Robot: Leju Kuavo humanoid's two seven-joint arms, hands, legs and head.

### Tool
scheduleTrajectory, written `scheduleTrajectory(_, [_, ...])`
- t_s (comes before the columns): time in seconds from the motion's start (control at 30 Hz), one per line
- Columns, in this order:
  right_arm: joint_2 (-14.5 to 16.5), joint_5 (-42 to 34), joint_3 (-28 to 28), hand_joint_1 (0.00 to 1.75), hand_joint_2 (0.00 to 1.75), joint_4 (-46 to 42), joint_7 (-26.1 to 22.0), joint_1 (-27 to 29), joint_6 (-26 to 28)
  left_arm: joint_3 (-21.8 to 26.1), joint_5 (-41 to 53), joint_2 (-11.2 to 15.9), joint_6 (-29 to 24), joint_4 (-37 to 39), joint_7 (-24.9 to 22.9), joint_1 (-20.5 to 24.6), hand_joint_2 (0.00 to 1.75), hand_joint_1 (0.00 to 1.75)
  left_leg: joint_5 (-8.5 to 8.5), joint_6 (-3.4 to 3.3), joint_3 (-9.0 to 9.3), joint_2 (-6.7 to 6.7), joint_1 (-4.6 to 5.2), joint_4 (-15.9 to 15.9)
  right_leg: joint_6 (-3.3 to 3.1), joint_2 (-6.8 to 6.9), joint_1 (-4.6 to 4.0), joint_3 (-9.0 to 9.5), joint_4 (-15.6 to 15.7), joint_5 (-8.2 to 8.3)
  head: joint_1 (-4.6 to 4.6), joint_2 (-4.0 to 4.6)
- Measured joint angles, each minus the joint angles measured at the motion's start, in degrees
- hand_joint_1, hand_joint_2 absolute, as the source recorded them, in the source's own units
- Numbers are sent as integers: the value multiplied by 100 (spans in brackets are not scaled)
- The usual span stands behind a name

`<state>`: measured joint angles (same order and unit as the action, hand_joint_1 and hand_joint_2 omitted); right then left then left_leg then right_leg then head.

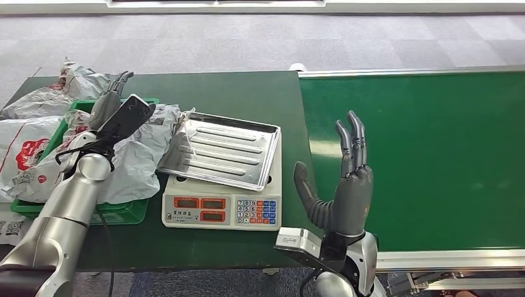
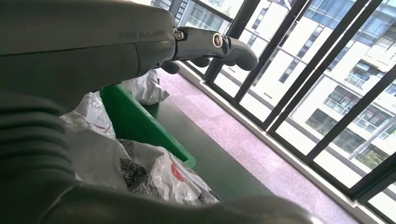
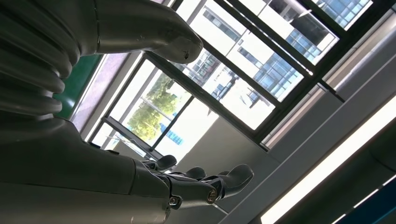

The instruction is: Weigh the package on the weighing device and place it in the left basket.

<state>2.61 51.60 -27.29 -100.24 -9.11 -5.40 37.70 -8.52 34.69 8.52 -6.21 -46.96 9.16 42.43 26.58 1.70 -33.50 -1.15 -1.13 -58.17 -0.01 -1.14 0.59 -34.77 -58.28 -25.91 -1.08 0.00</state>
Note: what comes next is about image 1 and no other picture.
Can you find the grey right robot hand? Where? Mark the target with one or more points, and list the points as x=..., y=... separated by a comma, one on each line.
x=348, y=205

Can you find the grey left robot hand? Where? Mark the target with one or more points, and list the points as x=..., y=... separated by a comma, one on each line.
x=102, y=108

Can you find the grey courier bag red print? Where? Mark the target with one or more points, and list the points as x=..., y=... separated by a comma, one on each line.
x=135, y=164

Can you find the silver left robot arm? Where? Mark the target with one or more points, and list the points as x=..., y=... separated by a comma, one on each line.
x=61, y=213

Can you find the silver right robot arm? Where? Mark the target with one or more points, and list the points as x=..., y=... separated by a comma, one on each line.
x=365, y=258

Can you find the green plastic basket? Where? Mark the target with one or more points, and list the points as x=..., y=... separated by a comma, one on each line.
x=123, y=213

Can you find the white electronic weighing scale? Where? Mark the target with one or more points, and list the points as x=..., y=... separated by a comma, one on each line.
x=197, y=205

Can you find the crumpled grey courier bag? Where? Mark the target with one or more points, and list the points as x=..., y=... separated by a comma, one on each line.
x=78, y=84

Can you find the flat white courier bag red print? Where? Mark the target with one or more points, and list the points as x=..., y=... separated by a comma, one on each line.
x=20, y=139

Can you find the small white round object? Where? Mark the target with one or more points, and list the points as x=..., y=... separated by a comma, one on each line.
x=297, y=67

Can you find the white courier bag QR label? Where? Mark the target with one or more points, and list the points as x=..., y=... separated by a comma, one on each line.
x=10, y=231

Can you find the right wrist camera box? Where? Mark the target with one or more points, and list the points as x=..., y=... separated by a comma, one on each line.
x=295, y=240

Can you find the green conveyor belt aluminium frame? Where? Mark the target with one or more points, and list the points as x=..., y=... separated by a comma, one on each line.
x=451, y=164

